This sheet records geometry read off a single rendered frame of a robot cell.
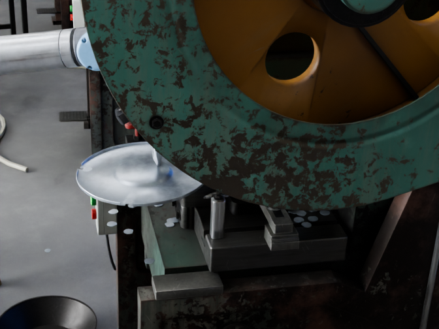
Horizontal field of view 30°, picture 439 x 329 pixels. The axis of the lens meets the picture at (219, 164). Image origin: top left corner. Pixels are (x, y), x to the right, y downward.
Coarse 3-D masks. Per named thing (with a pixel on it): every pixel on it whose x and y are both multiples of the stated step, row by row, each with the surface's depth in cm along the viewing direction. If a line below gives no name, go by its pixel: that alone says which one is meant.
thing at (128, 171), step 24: (120, 144) 191; (144, 144) 192; (96, 168) 182; (120, 168) 180; (144, 168) 180; (168, 168) 180; (96, 192) 172; (120, 192) 172; (144, 192) 172; (168, 192) 172; (192, 192) 172
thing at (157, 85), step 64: (128, 0) 117; (192, 0) 119; (128, 64) 121; (192, 64) 123; (192, 128) 128; (256, 128) 130; (320, 128) 132; (384, 128) 135; (256, 192) 135; (320, 192) 138; (384, 192) 141
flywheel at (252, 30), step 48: (240, 0) 128; (288, 0) 129; (336, 0) 119; (384, 0) 118; (240, 48) 131; (336, 48) 135; (384, 48) 137; (432, 48) 139; (288, 96) 137; (336, 96) 139; (384, 96) 141
